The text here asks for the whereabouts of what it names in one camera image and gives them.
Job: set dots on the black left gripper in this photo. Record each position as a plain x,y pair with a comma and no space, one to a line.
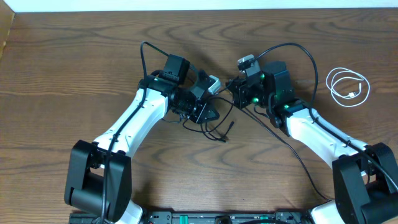
195,118

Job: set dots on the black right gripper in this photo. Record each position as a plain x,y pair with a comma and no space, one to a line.
239,91

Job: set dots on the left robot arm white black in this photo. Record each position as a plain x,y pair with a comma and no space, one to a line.
99,179

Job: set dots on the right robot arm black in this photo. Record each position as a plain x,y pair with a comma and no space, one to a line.
364,176

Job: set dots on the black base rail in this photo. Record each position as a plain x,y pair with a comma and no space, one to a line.
213,218

